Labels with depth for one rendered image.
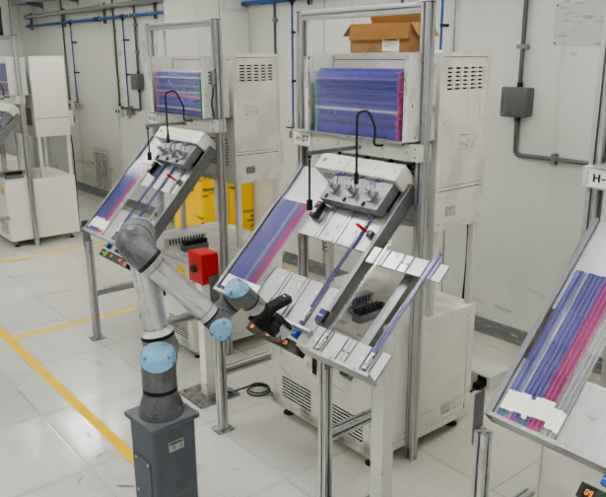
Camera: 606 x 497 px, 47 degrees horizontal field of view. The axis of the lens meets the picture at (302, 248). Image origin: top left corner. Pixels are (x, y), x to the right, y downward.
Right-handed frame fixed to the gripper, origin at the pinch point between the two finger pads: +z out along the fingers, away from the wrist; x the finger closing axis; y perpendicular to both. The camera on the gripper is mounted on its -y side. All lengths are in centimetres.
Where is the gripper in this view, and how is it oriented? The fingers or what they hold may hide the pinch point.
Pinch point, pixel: (292, 330)
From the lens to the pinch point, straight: 263.0
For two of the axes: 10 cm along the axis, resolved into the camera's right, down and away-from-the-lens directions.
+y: -5.5, 8.0, -2.5
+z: 5.5, 5.7, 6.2
